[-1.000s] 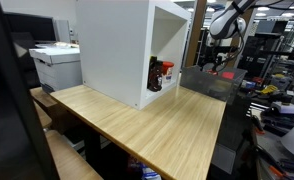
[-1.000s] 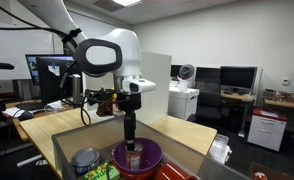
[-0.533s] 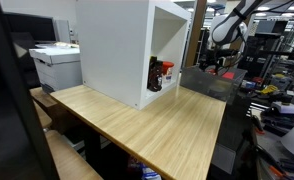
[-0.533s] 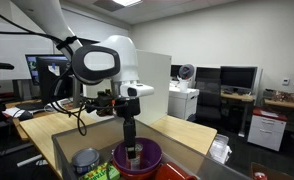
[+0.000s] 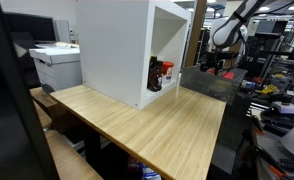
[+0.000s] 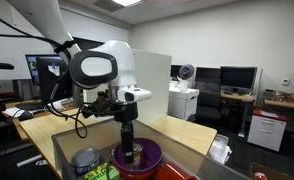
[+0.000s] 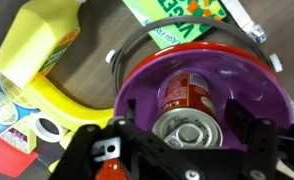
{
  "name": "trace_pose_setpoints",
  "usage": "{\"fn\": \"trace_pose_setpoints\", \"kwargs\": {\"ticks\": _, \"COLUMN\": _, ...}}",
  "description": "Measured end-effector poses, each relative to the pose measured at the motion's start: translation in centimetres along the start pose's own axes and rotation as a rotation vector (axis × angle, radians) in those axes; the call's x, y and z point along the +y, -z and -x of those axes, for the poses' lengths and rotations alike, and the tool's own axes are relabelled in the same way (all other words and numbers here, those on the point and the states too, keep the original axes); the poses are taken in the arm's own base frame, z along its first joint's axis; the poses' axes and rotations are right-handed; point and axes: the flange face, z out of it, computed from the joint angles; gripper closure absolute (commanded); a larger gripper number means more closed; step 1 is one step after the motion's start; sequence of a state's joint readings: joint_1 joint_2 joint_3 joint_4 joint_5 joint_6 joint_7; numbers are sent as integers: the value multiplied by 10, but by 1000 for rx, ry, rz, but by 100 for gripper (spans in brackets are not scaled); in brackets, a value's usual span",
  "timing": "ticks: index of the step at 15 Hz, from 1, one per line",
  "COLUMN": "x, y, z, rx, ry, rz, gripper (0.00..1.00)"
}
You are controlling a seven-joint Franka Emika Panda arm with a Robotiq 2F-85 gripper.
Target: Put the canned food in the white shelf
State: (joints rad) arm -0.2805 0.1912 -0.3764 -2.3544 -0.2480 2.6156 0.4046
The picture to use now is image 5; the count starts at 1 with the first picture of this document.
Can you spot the wide black desk monitor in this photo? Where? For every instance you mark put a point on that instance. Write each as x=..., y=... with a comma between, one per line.
x=30, y=28

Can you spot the brown bear-shaped bottle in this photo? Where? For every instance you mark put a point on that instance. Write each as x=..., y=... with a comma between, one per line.
x=155, y=75

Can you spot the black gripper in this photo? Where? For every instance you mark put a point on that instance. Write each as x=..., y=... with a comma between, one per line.
x=216, y=60

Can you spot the yellow hand tool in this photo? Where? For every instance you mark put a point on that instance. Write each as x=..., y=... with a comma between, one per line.
x=267, y=89

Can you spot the white cardboard file box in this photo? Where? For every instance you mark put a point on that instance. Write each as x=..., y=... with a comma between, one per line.
x=57, y=68

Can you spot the white cube shelf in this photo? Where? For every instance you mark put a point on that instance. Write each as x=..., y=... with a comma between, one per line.
x=113, y=46

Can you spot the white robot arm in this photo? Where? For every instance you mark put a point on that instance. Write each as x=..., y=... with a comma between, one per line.
x=225, y=30

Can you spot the grey translucent bin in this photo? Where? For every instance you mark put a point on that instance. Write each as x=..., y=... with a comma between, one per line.
x=207, y=83

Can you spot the black monitor edge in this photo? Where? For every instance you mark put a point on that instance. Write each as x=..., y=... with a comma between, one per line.
x=3, y=116

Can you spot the whipped frosting tub red lid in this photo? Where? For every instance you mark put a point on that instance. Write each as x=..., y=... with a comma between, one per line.
x=167, y=71

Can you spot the wooden pillar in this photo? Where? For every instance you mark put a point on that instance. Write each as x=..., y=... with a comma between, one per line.
x=195, y=30

